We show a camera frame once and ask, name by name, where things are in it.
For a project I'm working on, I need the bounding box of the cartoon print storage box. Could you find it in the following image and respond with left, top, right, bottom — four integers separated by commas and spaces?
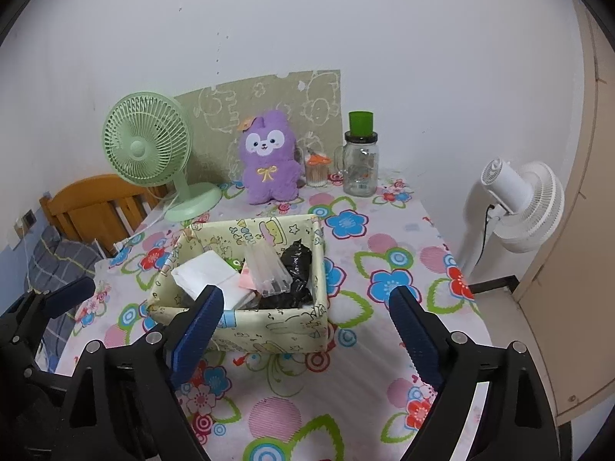
146, 214, 330, 355

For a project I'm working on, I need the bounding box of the white fan cord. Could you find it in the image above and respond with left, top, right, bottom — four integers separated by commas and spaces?
139, 192, 181, 236

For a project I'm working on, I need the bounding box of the white tissue pack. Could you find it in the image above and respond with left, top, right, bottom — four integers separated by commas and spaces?
171, 251, 258, 309

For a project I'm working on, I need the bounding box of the purple plush toy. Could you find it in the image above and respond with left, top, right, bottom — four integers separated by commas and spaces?
239, 109, 304, 205

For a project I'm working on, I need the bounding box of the white standing fan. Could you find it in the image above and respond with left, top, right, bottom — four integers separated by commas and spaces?
456, 158, 565, 284

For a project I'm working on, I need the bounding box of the beige door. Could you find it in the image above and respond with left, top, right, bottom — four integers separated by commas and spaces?
516, 0, 615, 426

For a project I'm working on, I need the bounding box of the green desk fan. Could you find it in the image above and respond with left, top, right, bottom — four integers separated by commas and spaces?
102, 91, 223, 222

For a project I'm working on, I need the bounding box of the green plastic cup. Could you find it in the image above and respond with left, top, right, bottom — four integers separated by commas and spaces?
349, 111, 376, 135

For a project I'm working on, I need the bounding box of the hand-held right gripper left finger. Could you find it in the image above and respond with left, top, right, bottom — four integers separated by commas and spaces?
45, 284, 226, 461

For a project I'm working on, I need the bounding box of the grey plaid bedding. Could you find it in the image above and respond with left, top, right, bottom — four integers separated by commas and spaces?
26, 226, 104, 320

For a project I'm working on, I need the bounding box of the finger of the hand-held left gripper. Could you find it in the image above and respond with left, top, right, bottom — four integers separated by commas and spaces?
0, 276, 96, 344

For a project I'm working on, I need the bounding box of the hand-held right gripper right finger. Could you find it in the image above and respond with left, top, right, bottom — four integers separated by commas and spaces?
388, 285, 560, 461

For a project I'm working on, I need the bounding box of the wooden chair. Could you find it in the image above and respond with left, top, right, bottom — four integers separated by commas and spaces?
39, 174, 169, 255

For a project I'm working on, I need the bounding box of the black fan cable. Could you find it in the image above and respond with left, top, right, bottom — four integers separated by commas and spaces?
480, 204, 500, 274

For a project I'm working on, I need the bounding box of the black plastic bag roll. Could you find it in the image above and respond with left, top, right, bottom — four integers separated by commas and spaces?
252, 239, 315, 310

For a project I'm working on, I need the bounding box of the clear plastic packet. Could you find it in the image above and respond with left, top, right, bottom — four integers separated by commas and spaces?
244, 242, 293, 296

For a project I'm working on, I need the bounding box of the green cartoon print board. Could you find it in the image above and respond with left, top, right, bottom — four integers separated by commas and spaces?
174, 70, 343, 186

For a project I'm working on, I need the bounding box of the glass jar mug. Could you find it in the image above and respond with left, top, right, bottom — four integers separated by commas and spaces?
333, 132, 380, 197

